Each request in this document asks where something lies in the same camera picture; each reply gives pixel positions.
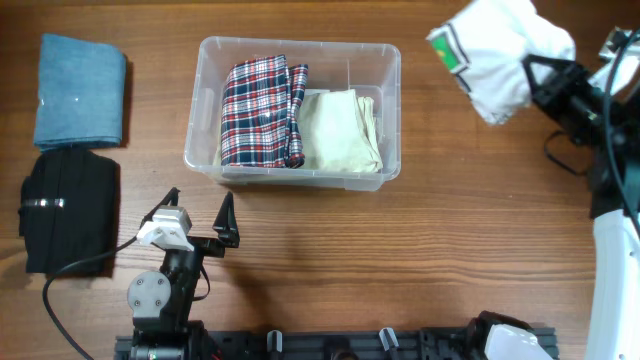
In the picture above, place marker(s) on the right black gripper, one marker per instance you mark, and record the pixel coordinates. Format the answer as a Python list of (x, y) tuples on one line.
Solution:
[(552, 98)]

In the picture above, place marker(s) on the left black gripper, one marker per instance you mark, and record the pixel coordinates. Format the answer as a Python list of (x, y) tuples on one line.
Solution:
[(226, 227)]

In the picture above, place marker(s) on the white printed cloth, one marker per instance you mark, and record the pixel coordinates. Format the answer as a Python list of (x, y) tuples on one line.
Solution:
[(483, 46)]

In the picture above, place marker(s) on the clear plastic storage container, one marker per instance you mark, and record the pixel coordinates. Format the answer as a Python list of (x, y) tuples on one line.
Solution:
[(369, 69)]

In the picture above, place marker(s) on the plaid cloth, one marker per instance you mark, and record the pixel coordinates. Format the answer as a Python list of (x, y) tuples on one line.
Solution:
[(260, 107)]

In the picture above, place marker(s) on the cream cloth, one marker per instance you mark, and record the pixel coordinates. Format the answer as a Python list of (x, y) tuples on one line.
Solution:
[(338, 133)]

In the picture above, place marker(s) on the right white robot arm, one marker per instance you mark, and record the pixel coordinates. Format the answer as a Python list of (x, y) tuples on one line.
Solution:
[(613, 177)]

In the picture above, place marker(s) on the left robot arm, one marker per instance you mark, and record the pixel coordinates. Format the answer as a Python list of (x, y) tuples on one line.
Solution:
[(161, 300)]

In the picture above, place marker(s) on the folded black cloth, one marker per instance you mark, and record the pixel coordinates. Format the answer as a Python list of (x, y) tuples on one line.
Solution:
[(67, 208)]

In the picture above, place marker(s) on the folded blue denim cloth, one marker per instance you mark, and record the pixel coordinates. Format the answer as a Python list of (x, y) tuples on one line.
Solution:
[(81, 89)]

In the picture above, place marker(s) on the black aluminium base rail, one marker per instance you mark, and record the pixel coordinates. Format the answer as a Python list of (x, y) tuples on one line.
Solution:
[(423, 344)]

